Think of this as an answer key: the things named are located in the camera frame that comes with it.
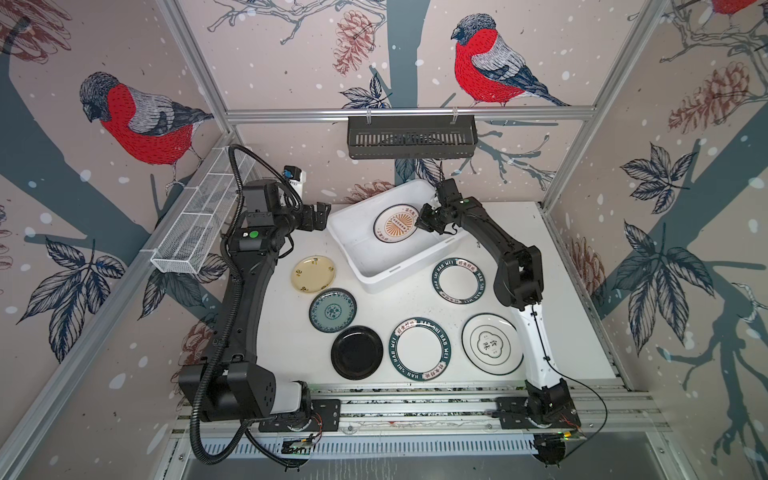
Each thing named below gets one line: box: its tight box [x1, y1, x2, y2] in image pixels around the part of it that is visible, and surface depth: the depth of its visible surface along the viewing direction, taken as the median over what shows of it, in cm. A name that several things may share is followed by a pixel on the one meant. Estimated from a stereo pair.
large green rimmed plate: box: [388, 317, 452, 381], surface depth 86 cm
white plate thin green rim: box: [461, 312, 524, 376], surface depth 87 cm
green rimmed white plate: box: [431, 257, 486, 305], surface depth 100 cm
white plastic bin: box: [327, 179, 469, 293], surface depth 106 cm
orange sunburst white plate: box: [373, 203, 420, 244], surface depth 109 cm
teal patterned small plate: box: [309, 288, 358, 333], surface depth 94 cm
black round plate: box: [331, 325, 384, 381], surface depth 86 cm
